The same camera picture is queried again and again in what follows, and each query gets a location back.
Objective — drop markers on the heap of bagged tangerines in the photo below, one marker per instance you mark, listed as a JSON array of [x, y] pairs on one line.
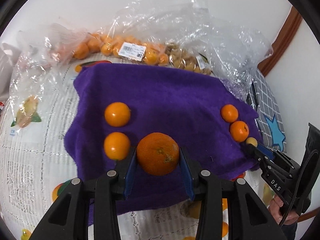
[[81, 51]]

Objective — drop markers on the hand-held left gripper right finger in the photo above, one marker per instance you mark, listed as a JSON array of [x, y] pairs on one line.
[[187, 177]]

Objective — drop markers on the empty clear plastic bag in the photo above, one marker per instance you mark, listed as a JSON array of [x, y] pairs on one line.
[[32, 67]]

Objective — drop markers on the large orange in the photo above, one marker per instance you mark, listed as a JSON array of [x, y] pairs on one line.
[[157, 152]]

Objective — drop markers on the person's right hand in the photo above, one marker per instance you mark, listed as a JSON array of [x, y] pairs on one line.
[[275, 207]]

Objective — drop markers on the person's right forearm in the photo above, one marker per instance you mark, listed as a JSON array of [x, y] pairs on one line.
[[290, 232]]

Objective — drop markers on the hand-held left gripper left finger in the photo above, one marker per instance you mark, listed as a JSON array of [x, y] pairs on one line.
[[130, 175]]

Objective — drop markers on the small orange tangerine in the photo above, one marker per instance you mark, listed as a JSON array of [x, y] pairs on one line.
[[229, 113], [117, 114], [239, 130], [116, 146]]

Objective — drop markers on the small yellow fruit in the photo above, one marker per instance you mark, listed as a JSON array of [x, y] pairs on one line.
[[251, 141]]

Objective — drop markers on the heap of bagged tan longans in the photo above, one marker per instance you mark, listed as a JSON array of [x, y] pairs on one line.
[[187, 60]]

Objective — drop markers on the clear plastic tangerine bag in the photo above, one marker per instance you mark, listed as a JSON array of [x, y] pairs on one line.
[[140, 17]]

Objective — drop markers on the white plastic bag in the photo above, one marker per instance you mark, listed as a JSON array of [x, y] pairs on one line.
[[6, 55]]

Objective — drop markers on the clear plastic longan bag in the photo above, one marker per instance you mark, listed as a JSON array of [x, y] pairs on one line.
[[225, 42]]

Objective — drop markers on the grey checked blue star bag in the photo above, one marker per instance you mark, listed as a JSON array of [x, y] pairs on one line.
[[267, 100]]

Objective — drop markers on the purple towel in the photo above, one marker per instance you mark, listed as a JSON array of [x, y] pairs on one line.
[[162, 100]]

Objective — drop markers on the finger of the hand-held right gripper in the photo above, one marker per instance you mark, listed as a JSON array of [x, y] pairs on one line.
[[257, 155], [266, 151]]

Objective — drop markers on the brown wooden door frame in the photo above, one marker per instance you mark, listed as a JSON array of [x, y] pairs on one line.
[[285, 35]]

